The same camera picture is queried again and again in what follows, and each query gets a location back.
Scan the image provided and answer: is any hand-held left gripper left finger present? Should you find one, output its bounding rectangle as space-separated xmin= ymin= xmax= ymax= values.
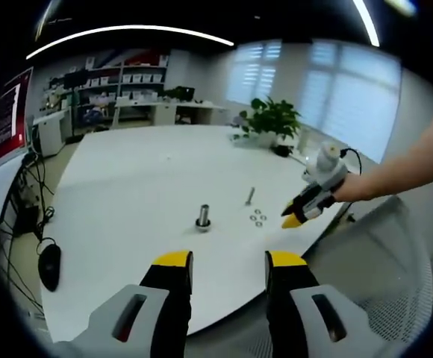
xmin=54 ymin=250 xmax=194 ymax=358

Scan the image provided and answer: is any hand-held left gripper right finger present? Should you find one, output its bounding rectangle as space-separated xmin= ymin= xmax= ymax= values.
xmin=264 ymin=250 xmax=385 ymax=358

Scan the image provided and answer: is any thick steel stud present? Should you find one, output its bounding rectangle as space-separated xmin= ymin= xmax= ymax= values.
xmin=195 ymin=203 xmax=213 ymax=233

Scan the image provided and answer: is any green potted plant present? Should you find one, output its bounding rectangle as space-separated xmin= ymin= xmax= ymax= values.
xmin=237 ymin=95 xmax=304 ymax=148

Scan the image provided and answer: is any window with blinds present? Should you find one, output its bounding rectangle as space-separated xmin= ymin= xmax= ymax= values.
xmin=225 ymin=39 xmax=404 ymax=161

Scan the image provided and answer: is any grey mesh chair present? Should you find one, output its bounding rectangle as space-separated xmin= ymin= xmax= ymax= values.
xmin=301 ymin=195 xmax=433 ymax=358

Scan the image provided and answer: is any black computer mouse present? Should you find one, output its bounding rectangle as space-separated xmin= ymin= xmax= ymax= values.
xmin=37 ymin=243 xmax=63 ymax=293

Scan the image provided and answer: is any curved ceiling light strip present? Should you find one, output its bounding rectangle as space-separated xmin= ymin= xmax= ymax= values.
xmin=352 ymin=0 xmax=382 ymax=48
xmin=25 ymin=25 xmax=236 ymax=60

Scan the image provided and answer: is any white background desk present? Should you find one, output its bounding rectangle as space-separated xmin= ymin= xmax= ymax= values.
xmin=113 ymin=99 xmax=227 ymax=128

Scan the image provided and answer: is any white low cabinet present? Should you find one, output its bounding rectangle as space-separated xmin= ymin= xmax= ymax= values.
xmin=33 ymin=108 xmax=72 ymax=157

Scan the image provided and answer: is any white storage shelving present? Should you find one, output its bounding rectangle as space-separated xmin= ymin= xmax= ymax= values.
xmin=44 ymin=54 xmax=171 ymax=124

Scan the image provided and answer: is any monitor with red screen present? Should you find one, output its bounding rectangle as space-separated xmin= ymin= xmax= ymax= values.
xmin=0 ymin=66 xmax=34 ymax=225

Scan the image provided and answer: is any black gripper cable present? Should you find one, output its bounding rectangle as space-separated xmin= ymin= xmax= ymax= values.
xmin=340 ymin=148 xmax=363 ymax=177

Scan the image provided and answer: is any tangle of black cables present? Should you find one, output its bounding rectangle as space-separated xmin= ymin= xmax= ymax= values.
xmin=0 ymin=152 xmax=57 ymax=258

